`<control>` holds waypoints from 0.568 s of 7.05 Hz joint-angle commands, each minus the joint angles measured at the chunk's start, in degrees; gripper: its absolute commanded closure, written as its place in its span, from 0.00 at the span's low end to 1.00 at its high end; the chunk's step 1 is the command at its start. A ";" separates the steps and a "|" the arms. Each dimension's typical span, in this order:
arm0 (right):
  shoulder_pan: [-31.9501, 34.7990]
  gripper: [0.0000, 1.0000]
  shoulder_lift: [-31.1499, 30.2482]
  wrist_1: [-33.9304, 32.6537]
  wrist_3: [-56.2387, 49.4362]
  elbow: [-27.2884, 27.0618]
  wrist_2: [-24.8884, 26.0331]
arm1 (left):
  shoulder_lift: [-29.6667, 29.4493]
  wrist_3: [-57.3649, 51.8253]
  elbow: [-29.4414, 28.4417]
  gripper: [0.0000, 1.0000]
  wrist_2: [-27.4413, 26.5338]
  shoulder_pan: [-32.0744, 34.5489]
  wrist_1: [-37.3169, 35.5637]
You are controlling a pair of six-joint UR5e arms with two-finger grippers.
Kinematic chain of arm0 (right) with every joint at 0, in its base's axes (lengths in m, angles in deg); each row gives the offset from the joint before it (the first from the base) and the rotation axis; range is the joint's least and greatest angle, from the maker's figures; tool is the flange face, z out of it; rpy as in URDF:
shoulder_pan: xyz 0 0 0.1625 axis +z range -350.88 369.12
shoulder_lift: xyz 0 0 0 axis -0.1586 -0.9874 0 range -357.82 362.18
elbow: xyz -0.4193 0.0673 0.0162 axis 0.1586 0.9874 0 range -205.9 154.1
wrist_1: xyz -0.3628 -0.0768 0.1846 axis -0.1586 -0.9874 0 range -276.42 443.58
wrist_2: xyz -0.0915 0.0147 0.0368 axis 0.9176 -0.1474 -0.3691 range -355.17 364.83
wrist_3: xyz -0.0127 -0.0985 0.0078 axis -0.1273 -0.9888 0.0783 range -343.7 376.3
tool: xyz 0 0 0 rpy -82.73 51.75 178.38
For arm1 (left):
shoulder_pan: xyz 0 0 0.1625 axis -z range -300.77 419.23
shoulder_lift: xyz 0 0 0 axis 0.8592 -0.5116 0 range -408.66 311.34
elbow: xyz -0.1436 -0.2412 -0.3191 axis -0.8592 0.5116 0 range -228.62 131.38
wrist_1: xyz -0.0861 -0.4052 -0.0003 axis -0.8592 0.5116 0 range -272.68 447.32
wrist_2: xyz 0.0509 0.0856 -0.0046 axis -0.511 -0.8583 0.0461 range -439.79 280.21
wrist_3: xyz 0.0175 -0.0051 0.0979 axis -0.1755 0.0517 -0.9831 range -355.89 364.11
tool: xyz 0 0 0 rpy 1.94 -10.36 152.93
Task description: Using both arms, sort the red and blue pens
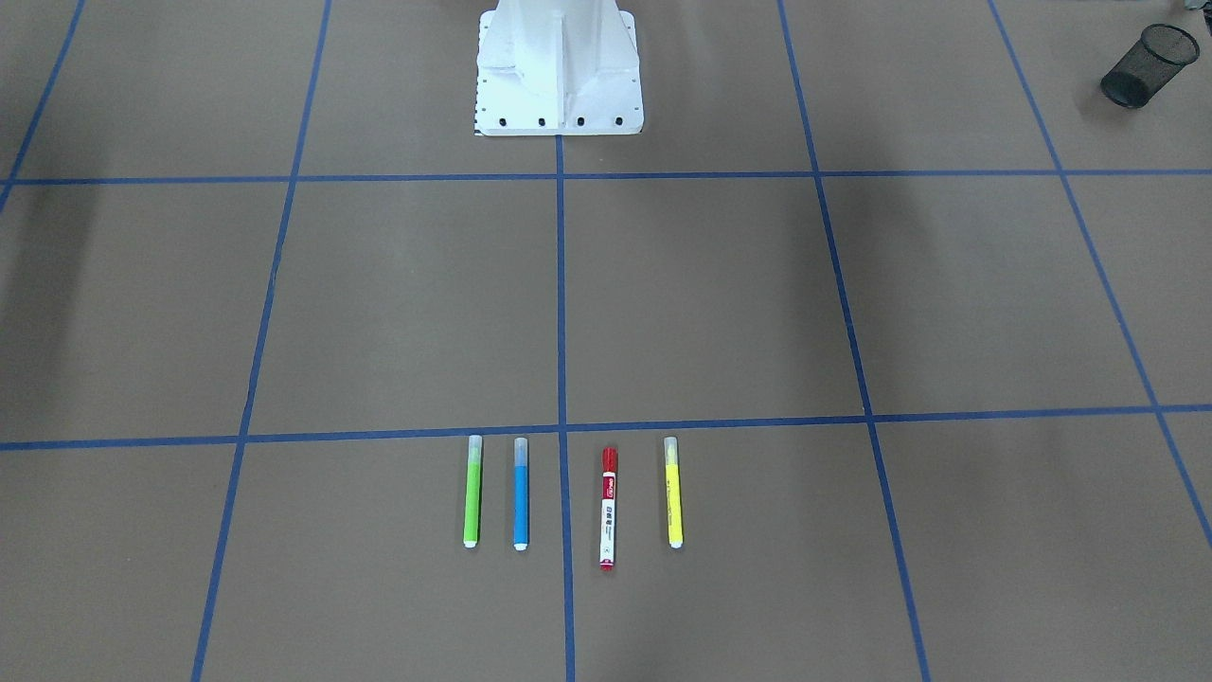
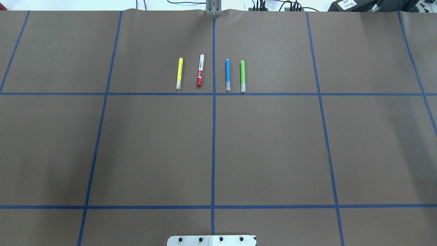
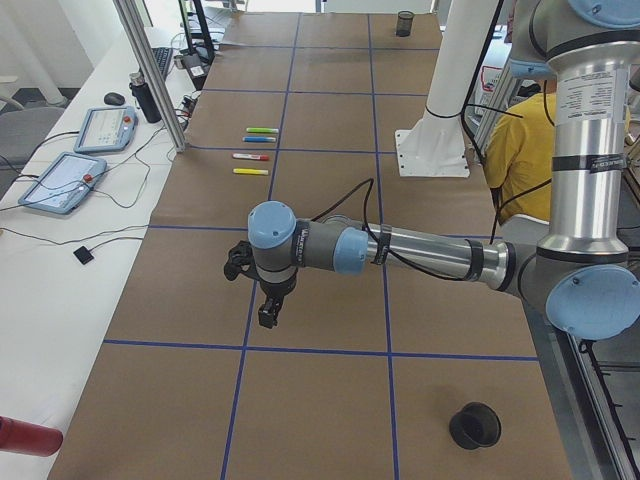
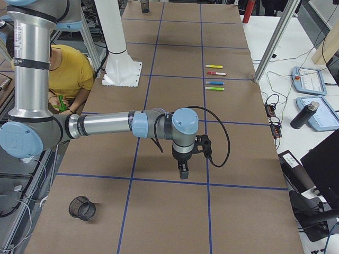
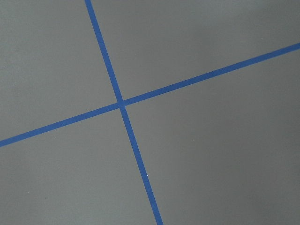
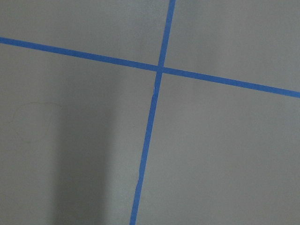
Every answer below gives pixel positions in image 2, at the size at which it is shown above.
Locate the red whiteboard marker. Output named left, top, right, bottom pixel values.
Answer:
left=196, top=53, right=205, bottom=87

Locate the blue highlighter pen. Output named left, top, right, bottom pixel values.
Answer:
left=225, top=59, right=231, bottom=91

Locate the green highlighter pen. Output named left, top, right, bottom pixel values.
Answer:
left=239, top=60, right=246, bottom=93

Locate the yellow highlighter pen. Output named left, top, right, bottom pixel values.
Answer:
left=176, top=57, right=184, bottom=90

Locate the brown paper table mat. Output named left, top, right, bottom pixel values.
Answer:
left=0, top=9, right=436, bottom=246

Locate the black box with label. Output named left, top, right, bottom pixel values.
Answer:
left=328, top=0, right=377, bottom=12

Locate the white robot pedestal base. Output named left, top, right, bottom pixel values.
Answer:
left=167, top=235, right=257, bottom=246

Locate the aluminium frame post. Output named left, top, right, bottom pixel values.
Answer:
left=206, top=0, right=222, bottom=17

